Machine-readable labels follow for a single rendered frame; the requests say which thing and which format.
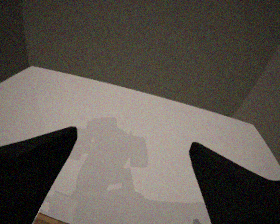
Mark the brown wooden board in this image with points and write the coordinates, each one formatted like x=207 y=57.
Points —
x=43 y=219

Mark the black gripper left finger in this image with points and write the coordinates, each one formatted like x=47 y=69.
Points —
x=28 y=169

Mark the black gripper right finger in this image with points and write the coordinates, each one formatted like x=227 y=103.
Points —
x=232 y=194

